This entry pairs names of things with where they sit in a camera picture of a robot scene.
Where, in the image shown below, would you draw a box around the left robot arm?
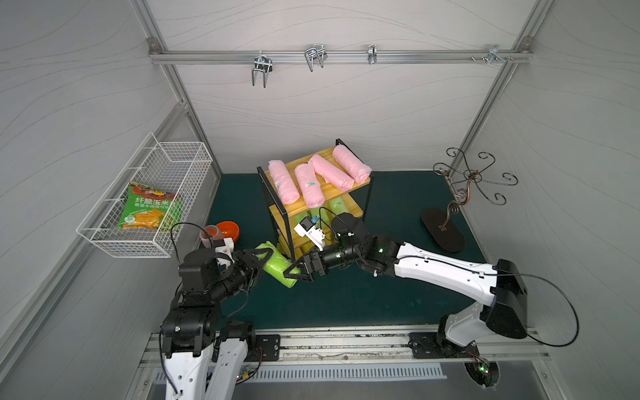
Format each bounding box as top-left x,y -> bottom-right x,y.
158,248 -> 281,399

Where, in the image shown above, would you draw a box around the copper wire jewelry stand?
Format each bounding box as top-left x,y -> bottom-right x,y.
421,147 -> 519,253

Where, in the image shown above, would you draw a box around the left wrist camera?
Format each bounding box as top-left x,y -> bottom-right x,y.
215,238 -> 234,268

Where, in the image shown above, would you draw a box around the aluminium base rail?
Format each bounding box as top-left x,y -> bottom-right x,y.
142,322 -> 551,368

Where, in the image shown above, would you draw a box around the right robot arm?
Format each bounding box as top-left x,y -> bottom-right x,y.
283,213 -> 528,348

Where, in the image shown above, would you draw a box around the pink roll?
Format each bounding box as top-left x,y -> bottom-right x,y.
268,160 -> 300,205
332,144 -> 372,184
308,154 -> 355,193
294,163 -> 325,208

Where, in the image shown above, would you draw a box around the green roll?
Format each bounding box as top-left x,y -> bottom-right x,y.
328,197 -> 348,215
293,213 -> 309,225
257,241 -> 297,288
309,208 -> 322,223

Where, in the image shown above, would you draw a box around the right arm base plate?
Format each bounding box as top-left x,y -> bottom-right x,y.
408,333 -> 480,359

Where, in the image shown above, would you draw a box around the green snack bag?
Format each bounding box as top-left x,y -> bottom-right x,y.
118,182 -> 183,232

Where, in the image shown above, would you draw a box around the wooden three-tier shelf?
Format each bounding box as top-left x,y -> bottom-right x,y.
257,138 -> 372,258

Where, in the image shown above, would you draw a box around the clear plastic goblet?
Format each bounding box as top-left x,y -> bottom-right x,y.
200,225 -> 224,248

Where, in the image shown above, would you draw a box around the aluminium top rail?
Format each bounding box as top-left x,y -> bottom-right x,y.
149,45 -> 533,66

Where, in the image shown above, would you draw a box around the pink roll front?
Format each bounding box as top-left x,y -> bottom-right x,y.
332,144 -> 372,184

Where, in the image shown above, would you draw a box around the orange plastic bowl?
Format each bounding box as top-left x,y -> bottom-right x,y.
217,221 -> 240,243

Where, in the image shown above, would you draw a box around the green roll front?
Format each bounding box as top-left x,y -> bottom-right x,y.
309,208 -> 322,223

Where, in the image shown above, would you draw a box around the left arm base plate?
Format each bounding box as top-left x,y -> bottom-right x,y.
246,334 -> 282,363

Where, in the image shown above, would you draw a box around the white wire basket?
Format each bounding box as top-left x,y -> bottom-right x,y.
76,133 -> 213,258

